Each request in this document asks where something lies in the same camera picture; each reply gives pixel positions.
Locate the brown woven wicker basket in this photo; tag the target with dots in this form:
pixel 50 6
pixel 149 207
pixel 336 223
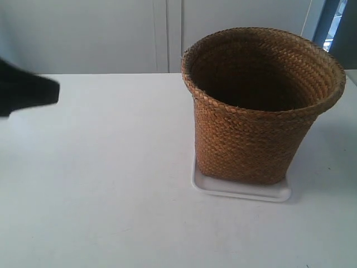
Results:
pixel 256 93

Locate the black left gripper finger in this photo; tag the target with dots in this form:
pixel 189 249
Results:
pixel 21 89

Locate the white plastic tray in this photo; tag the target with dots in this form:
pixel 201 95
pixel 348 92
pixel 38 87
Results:
pixel 276 193

